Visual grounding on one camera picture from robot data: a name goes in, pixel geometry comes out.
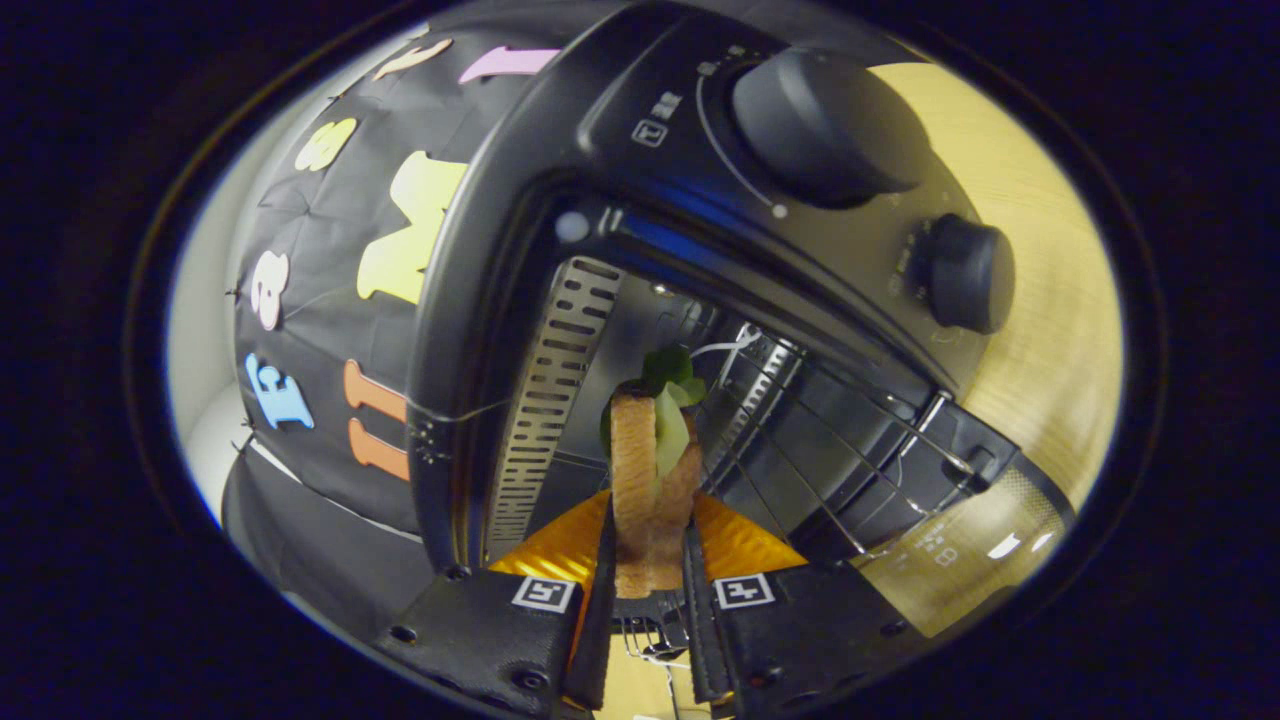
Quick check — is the black backdrop cloth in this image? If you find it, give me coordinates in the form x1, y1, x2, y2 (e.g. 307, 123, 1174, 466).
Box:
222, 20, 566, 613

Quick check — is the toaster oven glass door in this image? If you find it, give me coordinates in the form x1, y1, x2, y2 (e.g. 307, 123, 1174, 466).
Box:
850, 395, 1077, 641

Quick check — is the black toaster oven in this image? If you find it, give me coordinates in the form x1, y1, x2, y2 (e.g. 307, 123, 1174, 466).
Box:
405, 0, 1077, 666

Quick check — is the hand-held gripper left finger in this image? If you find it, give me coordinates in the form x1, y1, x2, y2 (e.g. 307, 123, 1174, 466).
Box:
375, 490, 621, 719

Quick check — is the black oven knob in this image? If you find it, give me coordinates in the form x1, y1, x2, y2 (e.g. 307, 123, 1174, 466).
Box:
730, 46, 927, 210
913, 212, 1017, 336

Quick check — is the toast sandwich with lettuce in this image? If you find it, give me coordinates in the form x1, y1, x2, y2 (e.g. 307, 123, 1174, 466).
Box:
598, 345, 710, 600

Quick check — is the oven wire rack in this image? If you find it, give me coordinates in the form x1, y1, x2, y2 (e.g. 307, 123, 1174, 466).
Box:
695, 325, 979, 561

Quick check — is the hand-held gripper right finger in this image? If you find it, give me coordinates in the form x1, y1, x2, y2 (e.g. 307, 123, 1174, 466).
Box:
682, 490, 946, 709

